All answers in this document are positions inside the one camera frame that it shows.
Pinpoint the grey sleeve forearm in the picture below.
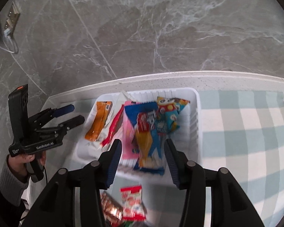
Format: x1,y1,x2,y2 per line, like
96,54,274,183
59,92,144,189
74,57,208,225
0,155,29,207

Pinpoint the red strawberry candy packet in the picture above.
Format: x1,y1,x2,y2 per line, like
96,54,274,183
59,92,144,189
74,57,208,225
120,185,146,221

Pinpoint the orange snack packet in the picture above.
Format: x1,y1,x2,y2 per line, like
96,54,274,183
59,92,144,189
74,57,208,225
84,101,112,142

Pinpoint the blue cake snack packet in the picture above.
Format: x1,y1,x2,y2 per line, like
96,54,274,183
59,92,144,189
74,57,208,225
125,101,165,176

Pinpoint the pale pink snack packet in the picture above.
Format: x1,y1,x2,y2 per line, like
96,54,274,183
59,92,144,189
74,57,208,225
122,100,139,160

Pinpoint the person's left hand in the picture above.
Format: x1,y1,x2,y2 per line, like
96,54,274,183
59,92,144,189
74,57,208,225
7,154,35,180

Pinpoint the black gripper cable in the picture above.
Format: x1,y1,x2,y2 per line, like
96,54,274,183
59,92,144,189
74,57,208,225
19,165,49,222

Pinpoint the blue chips bag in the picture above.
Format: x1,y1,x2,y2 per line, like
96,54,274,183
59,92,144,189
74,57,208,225
156,97,190,135

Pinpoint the white red snack packet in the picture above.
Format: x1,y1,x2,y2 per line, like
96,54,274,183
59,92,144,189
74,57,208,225
88,91,134,149

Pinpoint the white power cable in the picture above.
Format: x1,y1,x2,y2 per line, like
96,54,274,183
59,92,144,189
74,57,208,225
0,31,19,54

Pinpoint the white plastic tray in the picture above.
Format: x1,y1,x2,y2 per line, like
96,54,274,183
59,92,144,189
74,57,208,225
74,87,202,185

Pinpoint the wall power socket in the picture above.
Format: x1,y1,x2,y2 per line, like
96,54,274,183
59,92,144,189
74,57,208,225
3,2,20,37

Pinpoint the red heart pattern snack packet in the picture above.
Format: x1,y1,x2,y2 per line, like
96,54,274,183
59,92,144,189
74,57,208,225
100,191,123,226

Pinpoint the green white checkered tablecloth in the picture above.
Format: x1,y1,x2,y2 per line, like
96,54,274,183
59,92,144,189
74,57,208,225
68,89,284,227

